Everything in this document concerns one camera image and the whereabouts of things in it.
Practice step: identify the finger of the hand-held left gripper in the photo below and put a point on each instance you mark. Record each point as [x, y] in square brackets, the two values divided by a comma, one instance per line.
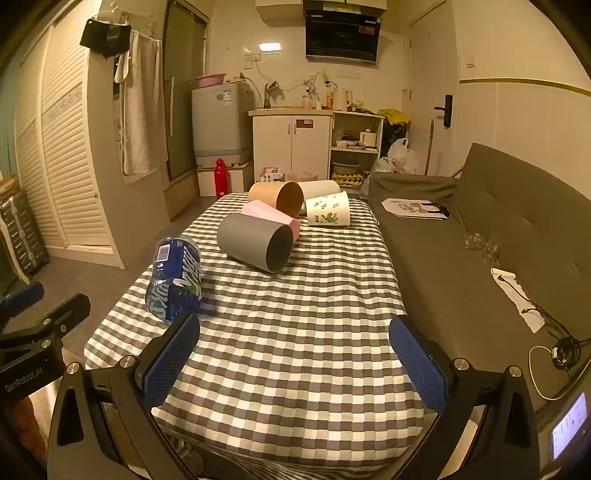
[23, 297]
[55, 321]

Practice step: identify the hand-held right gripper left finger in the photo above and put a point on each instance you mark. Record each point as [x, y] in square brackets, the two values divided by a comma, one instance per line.
[171, 360]

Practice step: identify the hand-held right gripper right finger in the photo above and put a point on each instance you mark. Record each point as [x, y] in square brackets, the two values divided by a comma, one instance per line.
[418, 364]

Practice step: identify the grey cup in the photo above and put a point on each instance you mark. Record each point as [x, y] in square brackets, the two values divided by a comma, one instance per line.
[249, 235]

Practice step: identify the pink cup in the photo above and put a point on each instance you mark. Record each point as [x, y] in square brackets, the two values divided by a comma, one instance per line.
[265, 211]

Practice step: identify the white cup with green print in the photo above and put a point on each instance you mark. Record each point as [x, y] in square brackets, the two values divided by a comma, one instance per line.
[330, 207]

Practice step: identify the tan cup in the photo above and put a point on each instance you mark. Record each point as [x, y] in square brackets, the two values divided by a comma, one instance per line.
[265, 191]

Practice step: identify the plain white cup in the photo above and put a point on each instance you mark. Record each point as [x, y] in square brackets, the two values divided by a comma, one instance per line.
[318, 187]

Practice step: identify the person's left hand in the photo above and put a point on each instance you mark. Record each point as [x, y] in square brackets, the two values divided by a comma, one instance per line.
[30, 424]

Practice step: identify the dark suitcase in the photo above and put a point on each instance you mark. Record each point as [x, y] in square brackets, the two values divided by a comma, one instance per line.
[21, 235]

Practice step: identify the blue labelled bottle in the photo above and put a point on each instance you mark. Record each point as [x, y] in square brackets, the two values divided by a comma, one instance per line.
[173, 277]

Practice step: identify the white paper sheet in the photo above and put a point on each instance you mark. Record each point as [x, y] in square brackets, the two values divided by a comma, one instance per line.
[512, 288]

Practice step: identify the grey sofa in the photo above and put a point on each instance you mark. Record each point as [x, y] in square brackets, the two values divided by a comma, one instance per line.
[415, 240]

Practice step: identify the grey checked tablecloth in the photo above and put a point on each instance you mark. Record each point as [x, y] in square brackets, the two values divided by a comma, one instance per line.
[295, 323]

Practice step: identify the clear plastic wrap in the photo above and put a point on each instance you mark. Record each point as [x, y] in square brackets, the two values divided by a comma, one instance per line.
[482, 247]

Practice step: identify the white louvred wardrobe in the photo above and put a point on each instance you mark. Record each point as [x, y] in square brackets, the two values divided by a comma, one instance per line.
[69, 152]

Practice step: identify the white paper on sofa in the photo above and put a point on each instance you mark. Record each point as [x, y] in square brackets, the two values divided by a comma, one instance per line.
[413, 208]

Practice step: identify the device with lit screen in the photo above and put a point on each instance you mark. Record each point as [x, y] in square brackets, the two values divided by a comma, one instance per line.
[570, 427]

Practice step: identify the red bottle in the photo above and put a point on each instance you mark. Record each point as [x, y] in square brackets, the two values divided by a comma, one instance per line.
[220, 180]

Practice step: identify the white plastic bag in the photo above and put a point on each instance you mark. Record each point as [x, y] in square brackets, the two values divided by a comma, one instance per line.
[401, 154]

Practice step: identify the tissue box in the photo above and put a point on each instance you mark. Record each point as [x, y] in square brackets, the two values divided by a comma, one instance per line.
[271, 174]

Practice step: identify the white towel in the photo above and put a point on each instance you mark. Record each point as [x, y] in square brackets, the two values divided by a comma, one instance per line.
[141, 106]

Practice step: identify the white open shelf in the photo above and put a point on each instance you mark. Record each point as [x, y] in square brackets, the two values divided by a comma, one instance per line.
[379, 138]

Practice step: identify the white washing machine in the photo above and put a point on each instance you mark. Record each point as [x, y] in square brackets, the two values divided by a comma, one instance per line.
[221, 120]

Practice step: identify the white sink cabinet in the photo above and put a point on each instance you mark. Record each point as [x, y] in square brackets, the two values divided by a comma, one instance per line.
[291, 143]

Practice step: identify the yellow bag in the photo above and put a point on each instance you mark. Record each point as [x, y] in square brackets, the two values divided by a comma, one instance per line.
[393, 116]

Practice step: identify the glass shower door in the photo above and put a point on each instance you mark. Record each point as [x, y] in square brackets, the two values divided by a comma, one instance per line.
[184, 83]

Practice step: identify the black hanging bag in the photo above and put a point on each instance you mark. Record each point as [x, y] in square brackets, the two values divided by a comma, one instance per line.
[106, 37]

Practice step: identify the white kettle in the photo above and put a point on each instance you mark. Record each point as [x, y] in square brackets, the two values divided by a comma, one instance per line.
[340, 99]

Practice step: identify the pink basin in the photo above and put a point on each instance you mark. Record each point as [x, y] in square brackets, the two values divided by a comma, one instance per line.
[210, 81]

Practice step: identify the white door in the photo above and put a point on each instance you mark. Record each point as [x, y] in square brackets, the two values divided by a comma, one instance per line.
[431, 69]

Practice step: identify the black range hood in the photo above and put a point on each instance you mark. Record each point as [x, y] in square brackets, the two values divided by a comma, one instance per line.
[341, 34]

